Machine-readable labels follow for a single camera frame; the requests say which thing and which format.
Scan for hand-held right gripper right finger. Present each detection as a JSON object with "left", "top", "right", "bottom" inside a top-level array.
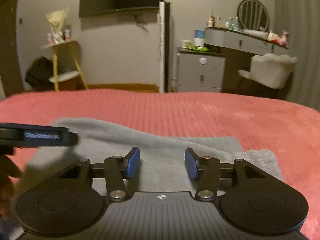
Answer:
[{"left": 184, "top": 147, "right": 261, "bottom": 202}]

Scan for grey pants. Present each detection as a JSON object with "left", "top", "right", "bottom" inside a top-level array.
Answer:
[{"left": 26, "top": 117, "right": 286, "bottom": 193}]

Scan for white upholstered chair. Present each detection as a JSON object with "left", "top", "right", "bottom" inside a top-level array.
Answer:
[{"left": 237, "top": 53, "right": 298, "bottom": 90}]

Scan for wrapped flower bouquet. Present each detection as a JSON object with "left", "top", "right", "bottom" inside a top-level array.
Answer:
[{"left": 45, "top": 7, "right": 70, "bottom": 45}]

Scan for yellow side table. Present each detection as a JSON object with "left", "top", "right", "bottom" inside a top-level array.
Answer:
[{"left": 41, "top": 40, "right": 88, "bottom": 92}]

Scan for blue and white box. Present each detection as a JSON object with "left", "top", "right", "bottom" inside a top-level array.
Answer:
[{"left": 194, "top": 29, "right": 206, "bottom": 48}]

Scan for person's left hand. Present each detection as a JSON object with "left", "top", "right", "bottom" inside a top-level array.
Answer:
[{"left": 0, "top": 154, "right": 23, "bottom": 221}]

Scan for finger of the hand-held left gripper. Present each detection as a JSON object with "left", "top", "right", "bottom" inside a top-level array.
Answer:
[{"left": 17, "top": 123, "right": 79, "bottom": 148}]

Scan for grey vanity desk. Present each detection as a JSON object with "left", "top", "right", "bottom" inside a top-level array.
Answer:
[{"left": 204, "top": 26, "right": 290, "bottom": 56}]

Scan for green packet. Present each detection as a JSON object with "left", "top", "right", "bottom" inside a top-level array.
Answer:
[{"left": 187, "top": 45, "right": 210, "bottom": 52}]

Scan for pink ribbed blanket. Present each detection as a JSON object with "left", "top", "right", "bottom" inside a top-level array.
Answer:
[{"left": 0, "top": 89, "right": 320, "bottom": 240}]

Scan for grey curtain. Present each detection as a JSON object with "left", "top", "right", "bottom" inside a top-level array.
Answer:
[{"left": 272, "top": 0, "right": 320, "bottom": 117}]

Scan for grey bedside cabinet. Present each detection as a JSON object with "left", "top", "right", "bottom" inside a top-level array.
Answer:
[{"left": 176, "top": 46, "right": 226, "bottom": 93}]

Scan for brown wooden door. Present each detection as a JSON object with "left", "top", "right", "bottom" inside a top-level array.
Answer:
[{"left": 0, "top": 0, "right": 21, "bottom": 98}]

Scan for white tower fan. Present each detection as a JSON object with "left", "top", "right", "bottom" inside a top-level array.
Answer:
[{"left": 157, "top": 1, "right": 172, "bottom": 93}]

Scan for television cables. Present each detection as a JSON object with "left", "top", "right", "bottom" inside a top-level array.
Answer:
[{"left": 133, "top": 14, "right": 149, "bottom": 32}]

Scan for round vanity mirror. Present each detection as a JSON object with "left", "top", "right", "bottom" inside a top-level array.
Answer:
[{"left": 237, "top": 0, "right": 271, "bottom": 31}]

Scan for teal cosmetic bottles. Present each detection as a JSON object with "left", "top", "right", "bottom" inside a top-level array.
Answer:
[{"left": 227, "top": 17, "right": 240, "bottom": 30}]

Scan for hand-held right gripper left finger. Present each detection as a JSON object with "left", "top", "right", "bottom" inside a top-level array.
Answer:
[{"left": 59, "top": 147, "right": 141, "bottom": 202}]

